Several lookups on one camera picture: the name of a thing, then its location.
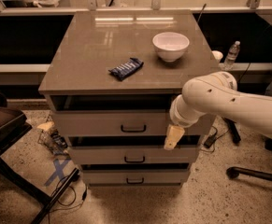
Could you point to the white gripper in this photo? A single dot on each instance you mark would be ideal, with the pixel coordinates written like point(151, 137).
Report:
point(177, 117)

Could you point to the grey top drawer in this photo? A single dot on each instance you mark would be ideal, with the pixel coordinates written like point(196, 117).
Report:
point(107, 123)

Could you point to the grey drawer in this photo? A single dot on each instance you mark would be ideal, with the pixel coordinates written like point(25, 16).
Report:
point(107, 123)
point(132, 150)
point(135, 174)

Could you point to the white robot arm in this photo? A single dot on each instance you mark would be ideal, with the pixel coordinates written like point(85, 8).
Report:
point(217, 94)

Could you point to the grey drawer cabinet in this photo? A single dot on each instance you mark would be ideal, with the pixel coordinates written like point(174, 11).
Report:
point(79, 80)

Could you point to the grey middle drawer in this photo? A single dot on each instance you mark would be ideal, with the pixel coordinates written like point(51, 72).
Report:
point(132, 150)

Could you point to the grey bottom drawer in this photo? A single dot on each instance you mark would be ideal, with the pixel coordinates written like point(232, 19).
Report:
point(135, 174)

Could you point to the black office chair base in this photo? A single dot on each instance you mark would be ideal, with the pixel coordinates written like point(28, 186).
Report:
point(235, 172)

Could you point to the blue snack bar wrapper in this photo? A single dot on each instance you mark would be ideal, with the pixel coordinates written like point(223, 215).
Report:
point(124, 70)

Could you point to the white bowl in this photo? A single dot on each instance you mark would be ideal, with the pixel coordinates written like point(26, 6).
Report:
point(170, 46)

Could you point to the white paper cup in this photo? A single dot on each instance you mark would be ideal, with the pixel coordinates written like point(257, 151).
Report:
point(217, 55)

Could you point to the clear water bottle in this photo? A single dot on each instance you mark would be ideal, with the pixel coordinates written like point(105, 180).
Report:
point(231, 56)

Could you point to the dark brown chair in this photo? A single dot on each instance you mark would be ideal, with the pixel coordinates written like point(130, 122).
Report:
point(13, 126)

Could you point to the wire basket with items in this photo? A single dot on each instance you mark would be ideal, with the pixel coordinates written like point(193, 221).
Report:
point(51, 139)

